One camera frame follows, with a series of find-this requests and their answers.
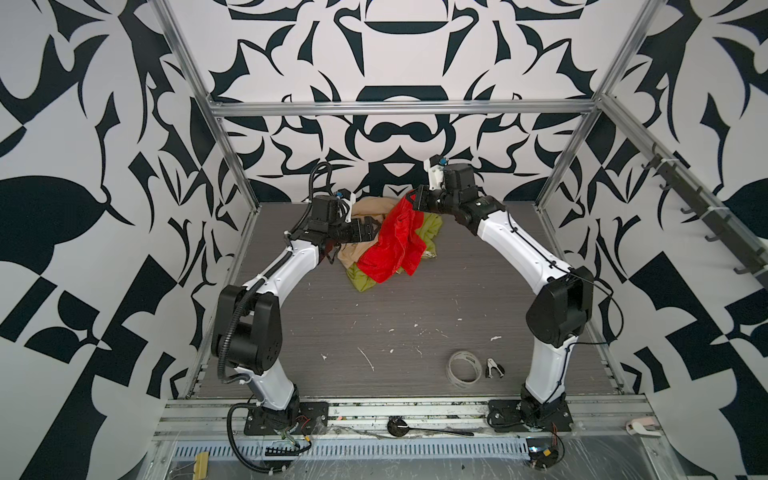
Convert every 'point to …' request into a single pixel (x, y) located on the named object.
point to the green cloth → (432, 224)
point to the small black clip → (491, 363)
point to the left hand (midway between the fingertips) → (370, 219)
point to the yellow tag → (201, 465)
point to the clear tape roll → (470, 357)
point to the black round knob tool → (398, 427)
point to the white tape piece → (638, 427)
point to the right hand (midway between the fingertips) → (406, 191)
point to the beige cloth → (367, 206)
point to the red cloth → (399, 246)
